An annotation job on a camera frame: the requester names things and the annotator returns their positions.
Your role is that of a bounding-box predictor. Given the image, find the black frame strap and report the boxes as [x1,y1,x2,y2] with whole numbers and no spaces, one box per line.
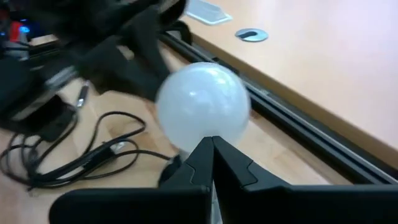
[169,20,193,46]

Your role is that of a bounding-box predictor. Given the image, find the black aluminium rig frame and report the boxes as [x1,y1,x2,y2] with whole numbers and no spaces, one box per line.
[158,29,398,187]

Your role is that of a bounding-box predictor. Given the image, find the black power cable with switch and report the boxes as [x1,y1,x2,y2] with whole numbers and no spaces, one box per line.
[0,110,175,194]

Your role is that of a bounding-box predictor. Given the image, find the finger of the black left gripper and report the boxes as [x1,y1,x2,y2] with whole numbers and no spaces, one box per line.
[77,37,163,102]
[124,0,187,82]

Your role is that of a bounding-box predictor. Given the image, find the white lightbulb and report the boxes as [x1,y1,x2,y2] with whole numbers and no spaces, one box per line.
[155,61,252,155]

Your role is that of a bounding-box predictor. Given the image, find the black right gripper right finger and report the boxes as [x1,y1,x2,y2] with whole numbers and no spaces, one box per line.
[213,136,398,224]

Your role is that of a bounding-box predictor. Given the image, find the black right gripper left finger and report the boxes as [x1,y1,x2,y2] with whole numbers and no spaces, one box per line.
[48,136,215,224]

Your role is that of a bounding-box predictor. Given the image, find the round silver cable grommet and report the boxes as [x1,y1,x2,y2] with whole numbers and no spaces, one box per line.
[234,27,269,43]

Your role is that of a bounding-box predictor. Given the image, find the beige desk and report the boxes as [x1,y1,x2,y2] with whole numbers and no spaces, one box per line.
[180,0,398,170]

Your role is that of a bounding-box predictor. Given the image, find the chrome lamp socket clear base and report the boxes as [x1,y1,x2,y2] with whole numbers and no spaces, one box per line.
[158,149,193,187]

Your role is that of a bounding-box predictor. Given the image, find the black pen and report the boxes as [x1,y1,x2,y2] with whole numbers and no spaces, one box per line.
[76,82,91,108]

